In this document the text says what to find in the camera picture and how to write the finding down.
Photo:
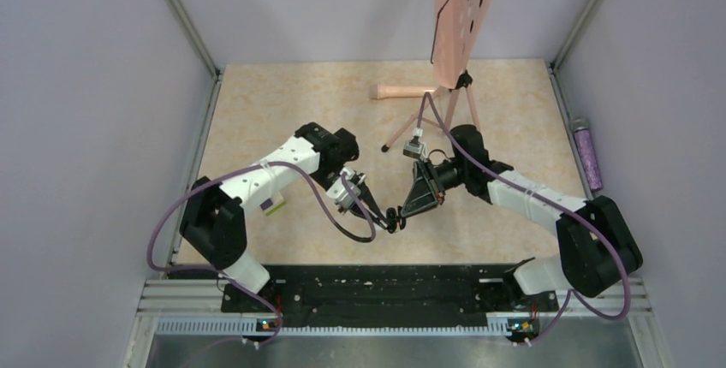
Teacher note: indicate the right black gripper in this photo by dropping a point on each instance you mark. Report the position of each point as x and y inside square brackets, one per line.
[425, 192]

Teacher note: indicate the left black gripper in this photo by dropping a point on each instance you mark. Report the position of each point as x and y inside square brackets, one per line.
[371, 204]

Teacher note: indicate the black earbud charging case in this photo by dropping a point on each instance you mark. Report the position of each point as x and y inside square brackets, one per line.
[395, 221]

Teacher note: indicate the pink music stand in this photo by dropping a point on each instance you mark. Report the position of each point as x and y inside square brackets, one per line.
[457, 24]

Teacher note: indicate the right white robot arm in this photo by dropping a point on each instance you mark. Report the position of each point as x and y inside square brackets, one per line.
[595, 244]

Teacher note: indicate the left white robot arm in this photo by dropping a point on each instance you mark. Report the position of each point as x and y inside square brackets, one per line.
[214, 219]

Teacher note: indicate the purple and wood blocks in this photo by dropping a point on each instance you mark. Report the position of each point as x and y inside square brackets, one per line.
[272, 204]

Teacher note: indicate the purple glitter bottle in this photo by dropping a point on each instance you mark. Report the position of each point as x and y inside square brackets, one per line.
[585, 147]

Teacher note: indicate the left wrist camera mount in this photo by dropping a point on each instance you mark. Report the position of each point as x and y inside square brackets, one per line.
[346, 189]

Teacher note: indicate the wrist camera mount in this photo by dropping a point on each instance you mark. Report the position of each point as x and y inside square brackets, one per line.
[346, 189]
[415, 147]

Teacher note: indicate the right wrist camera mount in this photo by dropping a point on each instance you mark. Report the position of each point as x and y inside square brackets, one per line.
[415, 147]

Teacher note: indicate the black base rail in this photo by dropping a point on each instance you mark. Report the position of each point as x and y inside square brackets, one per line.
[381, 300]

